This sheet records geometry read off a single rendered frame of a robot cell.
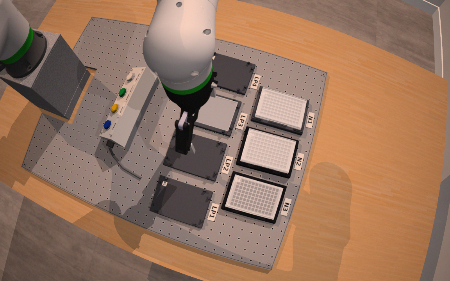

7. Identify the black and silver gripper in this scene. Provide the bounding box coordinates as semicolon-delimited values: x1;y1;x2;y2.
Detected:
175;88;216;155

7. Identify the white button panel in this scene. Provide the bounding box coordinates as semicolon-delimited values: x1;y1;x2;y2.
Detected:
99;67;160;179

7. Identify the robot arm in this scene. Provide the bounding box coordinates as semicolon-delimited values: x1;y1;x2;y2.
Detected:
0;0;219;106

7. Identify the cream label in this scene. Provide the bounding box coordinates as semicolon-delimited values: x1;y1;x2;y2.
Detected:
250;74;261;89
236;112;247;130
294;153;304;171
221;156;233;174
281;198;291;216
207;203;219;221
306;112;314;128

